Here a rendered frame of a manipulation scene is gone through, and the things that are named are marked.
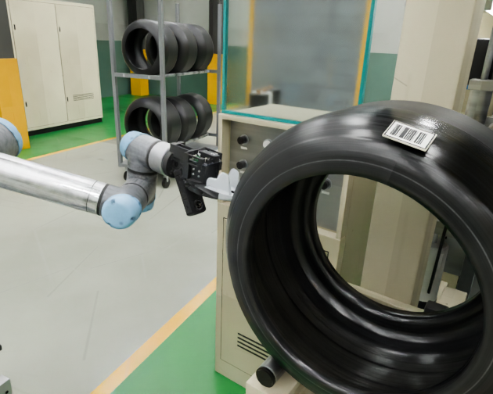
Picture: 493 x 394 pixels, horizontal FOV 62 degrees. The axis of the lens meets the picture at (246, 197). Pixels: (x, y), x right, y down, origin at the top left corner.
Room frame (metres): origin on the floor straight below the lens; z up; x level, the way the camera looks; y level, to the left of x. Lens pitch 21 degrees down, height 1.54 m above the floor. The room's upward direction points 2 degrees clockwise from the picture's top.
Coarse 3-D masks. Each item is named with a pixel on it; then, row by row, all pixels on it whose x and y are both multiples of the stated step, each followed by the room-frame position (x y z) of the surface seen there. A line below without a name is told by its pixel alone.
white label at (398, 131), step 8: (392, 128) 0.56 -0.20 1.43; (400, 128) 0.56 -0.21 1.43; (408, 128) 0.56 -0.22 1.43; (416, 128) 0.56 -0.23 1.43; (384, 136) 0.55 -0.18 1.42; (392, 136) 0.55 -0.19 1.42; (400, 136) 0.55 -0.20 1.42; (408, 136) 0.55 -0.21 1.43; (416, 136) 0.55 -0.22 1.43; (424, 136) 0.54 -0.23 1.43; (432, 136) 0.54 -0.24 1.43; (408, 144) 0.53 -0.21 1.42; (416, 144) 0.53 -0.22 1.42; (424, 144) 0.53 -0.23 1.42
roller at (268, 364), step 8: (264, 360) 0.68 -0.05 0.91; (272, 360) 0.67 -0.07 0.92; (264, 368) 0.65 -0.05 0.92; (272, 368) 0.65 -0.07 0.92; (280, 368) 0.66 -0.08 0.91; (264, 376) 0.64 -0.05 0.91; (272, 376) 0.64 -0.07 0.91; (280, 376) 0.66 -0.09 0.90; (264, 384) 0.64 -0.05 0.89; (272, 384) 0.64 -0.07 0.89
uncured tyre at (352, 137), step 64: (320, 128) 0.63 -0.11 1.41; (384, 128) 0.58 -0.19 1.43; (448, 128) 0.57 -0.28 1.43; (256, 192) 0.66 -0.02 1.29; (448, 192) 0.50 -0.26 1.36; (256, 256) 0.80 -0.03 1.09; (320, 256) 0.88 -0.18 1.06; (256, 320) 0.65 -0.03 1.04; (320, 320) 0.80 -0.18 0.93; (384, 320) 0.78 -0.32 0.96; (448, 320) 0.71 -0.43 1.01; (320, 384) 0.57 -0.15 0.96; (384, 384) 0.63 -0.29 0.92; (448, 384) 0.47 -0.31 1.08
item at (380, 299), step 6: (354, 288) 0.91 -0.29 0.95; (360, 288) 0.91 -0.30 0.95; (366, 294) 0.89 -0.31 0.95; (372, 294) 0.89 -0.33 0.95; (378, 294) 0.89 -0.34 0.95; (378, 300) 0.87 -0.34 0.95; (384, 300) 0.86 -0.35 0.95; (390, 300) 0.86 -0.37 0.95; (396, 300) 0.87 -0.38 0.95; (390, 306) 0.85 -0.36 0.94; (396, 306) 0.84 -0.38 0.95; (402, 306) 0.84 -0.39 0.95; (408, 306) 0.84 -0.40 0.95; (414, 306) 0.84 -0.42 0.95
